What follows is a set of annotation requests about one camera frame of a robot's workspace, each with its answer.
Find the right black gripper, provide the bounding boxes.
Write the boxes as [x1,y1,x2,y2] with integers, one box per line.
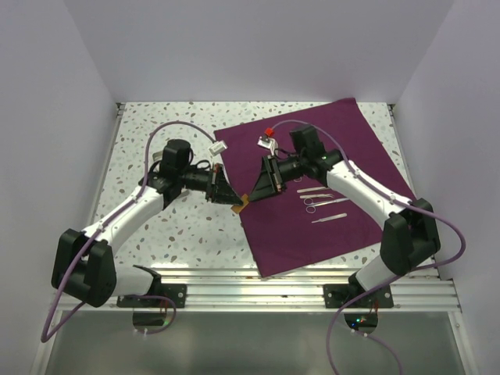
[248,153,308,202]

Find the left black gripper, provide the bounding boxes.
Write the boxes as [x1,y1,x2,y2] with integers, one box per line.
[177,162,242,205]

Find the orange bandage strip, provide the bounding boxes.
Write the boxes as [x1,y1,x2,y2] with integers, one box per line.
[231,194,249,215]

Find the straight silver tweezers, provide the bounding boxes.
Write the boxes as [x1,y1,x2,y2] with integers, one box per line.
[311,212,348,223]

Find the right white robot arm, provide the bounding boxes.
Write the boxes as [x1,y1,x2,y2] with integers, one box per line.
[249,123,441,307]

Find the silver surgical scissors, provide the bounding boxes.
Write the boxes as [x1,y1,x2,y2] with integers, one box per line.
[303,198,348,214]

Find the purple cloth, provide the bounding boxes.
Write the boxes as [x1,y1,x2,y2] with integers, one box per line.
[215,98,413,277]

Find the curved silver tweezers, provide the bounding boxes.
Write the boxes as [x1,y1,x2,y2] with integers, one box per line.
[297,186,334,199]

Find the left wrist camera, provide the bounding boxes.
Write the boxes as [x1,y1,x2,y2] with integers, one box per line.
[209,141,227,156]

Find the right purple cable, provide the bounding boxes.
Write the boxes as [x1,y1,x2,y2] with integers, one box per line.
[324,120,467,375]

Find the purple cable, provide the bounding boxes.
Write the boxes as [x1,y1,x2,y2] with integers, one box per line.
[324,120,467,375]
[40,120,220,343]

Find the aluminium rail frame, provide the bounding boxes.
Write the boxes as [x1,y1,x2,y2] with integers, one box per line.
[50,102,464,313]

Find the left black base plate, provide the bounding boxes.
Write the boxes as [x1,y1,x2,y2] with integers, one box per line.
[116,275,188,309]

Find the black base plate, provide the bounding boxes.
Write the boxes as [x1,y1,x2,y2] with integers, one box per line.
[323,275,395,309]
[116,275,188,309]

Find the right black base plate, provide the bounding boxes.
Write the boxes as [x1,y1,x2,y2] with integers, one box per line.
[323,275,395,309]

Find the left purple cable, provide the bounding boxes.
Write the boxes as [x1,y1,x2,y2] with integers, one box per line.
[40,120,220,343]

